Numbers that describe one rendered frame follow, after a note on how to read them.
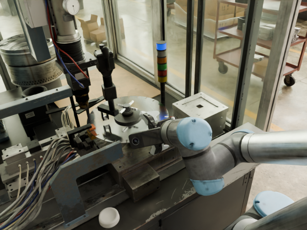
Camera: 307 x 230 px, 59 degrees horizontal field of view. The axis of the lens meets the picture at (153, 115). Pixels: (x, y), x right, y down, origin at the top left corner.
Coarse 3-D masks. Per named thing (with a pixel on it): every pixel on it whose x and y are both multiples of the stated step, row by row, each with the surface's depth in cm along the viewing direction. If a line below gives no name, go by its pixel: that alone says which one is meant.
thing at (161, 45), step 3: (156, 42) 119; (159, 42) 119; (162, 42) 119; (165, 42) 119; (156, 45) 120; (159, 45) 118; (162, 45) 118; (165, 45) 119; (156, 48) 121; (159, 48) 119; (162, 48) 119; (165, 48) 120
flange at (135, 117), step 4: (132, 112) 108; (136, 112) 110; (116, 116) 108; (120, 116) 108; (124, 116) 107; (128, 116) 107; (132, 116) 107; (136, 116) 108; (116, 120) 106; (120, 120) 106; (124, 120) 106; (128, 120) 106; (132, 120) 106; (136, 120) 106; (124, 124) 105; (128, 124) 105
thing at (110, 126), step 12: (132, 96) 123; (96, 108) 116; (120, 108) 115; (144, 108) 114; (156, 108) 114; (96, 120) 108; (108, 120) 108; (96, 132) 102; (108, 132) 102; (120, 132) 101; (132, 132) 101
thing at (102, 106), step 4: (112, 100) 97; (108, 104) 99; (112, 104) 98; (100, 108) 102; (104, 108) 101; (108, 108) 101; (112, 108) 99; (104, 112) 102; (108, 112) 101; (112, 112) 99; (116, 112) 100; (108, 116) 105
